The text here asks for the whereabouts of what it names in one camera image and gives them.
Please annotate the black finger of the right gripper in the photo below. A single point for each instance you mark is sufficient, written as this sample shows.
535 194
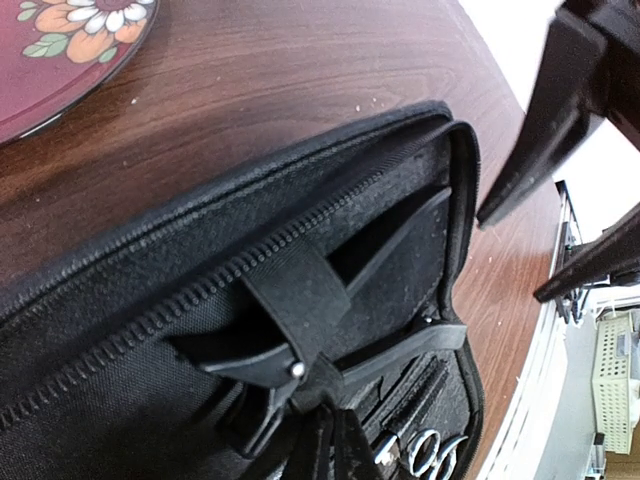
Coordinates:
614 255

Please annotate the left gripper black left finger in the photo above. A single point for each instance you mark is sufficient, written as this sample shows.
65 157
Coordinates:
314 455

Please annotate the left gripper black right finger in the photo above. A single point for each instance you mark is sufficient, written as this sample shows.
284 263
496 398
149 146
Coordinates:
353 457

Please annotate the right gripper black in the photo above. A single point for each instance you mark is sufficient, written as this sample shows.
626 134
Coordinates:
589 70

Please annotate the silver thinning scissors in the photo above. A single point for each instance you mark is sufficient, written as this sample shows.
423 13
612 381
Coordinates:
423 454

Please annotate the black zippered tool case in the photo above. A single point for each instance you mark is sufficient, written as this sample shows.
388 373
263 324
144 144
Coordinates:
343 238

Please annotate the black hair clip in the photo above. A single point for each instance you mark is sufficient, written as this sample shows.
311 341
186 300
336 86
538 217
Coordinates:
268 361

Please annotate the white perforated storage basket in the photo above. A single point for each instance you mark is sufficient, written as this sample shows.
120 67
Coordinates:
615 380

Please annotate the red floral plate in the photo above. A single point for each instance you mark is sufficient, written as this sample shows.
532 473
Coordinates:
54 53

